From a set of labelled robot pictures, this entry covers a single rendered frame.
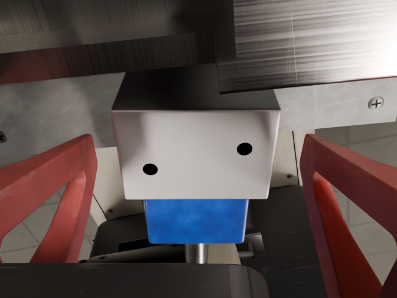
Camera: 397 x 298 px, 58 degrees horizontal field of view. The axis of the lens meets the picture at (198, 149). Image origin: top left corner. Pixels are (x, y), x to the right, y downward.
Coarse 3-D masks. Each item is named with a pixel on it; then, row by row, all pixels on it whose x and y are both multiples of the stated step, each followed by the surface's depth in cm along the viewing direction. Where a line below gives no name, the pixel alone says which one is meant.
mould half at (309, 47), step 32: (256, 0) 5; (288, 0) 5; (320, 0) 5; (352, 0) 5; (384, 0) 5; (256, 32) 5; (288, 32) 5; (320, 32) 5; (352, 32) 5; (384, 32) 5; (224, 64) 6; (256, 64) 6; (288, 64) 6; (320, 64) 6; (352, 64) 6; (384, 64) 6
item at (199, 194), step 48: (144, 96) 11; (192, 96) 11; (240, 96) 11; (144, 144) 11; (192, 144) 11; (240, 144) 12; (144, 192) 12; (192, 192) 12; (240, 192) 12; (192, 240) 16; (240, 240) 16
